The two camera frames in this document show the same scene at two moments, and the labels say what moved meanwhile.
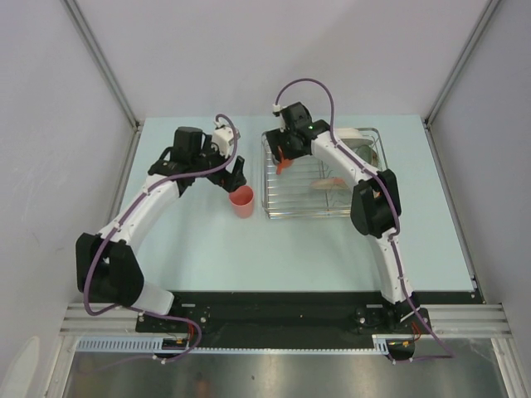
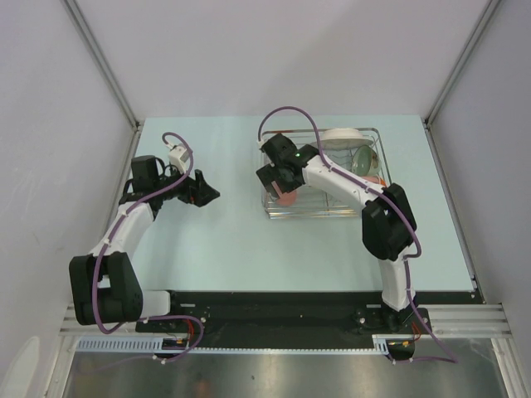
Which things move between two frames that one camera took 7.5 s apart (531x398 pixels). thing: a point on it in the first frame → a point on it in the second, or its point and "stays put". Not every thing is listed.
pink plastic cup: [242, 201] → [288, 198]
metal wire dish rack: [305, 187] stays put
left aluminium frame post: [103, 62] stays put
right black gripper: [276, 138] → [268, 174]
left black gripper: [230, 181] → [202, 193]
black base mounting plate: [225, 317] stays put
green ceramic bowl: [368, 154] stays put
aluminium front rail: [470, 319] stays put
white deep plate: [351, 137] stays put
